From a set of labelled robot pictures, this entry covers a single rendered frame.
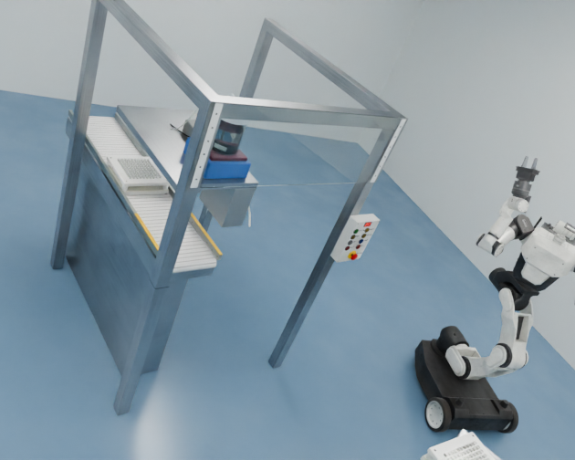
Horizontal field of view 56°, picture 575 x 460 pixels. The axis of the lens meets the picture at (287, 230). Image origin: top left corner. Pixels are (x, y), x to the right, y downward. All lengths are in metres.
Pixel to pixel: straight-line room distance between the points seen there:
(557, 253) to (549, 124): 2.18
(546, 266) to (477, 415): 1.01
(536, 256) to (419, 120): 3.32
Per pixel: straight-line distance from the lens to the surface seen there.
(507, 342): 3.48
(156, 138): 2.35
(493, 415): 3.75
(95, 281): 3.24
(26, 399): 2.95
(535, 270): 3.34
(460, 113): 5.92
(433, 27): 6.48
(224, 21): 5.66
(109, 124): 3.36
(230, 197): 2.25
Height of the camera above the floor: 2.36
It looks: 31 degrees down
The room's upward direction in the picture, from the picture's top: 24 degrees clockwise
